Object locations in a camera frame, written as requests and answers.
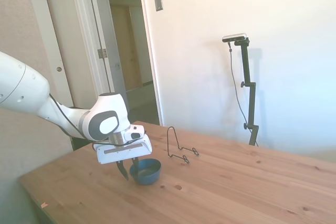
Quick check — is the grey stereo camera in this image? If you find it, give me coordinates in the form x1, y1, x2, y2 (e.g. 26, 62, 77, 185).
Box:
222, 33, 248, 44

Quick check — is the white room door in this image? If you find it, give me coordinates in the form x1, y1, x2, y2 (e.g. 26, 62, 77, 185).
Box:
39, 0, 117, 109

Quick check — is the black camera stand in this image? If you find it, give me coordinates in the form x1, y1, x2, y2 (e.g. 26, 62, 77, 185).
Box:
233, 38, 260, 146

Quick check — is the black wire bowl stand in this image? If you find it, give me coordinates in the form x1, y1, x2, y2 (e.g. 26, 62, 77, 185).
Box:
166, 126, 199, 165

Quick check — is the blue bowl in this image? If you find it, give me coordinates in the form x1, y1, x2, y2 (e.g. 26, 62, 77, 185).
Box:
129, 158, 162, 186

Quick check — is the wooden hallway door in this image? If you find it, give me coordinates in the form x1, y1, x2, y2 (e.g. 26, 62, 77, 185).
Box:
110, 4, 144, 91

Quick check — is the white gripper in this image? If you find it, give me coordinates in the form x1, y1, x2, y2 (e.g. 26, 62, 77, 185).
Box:
96, 135, 153, 182

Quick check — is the white door frame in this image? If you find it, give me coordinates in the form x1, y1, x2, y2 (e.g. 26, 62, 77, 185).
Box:
135, 0, 165, 127

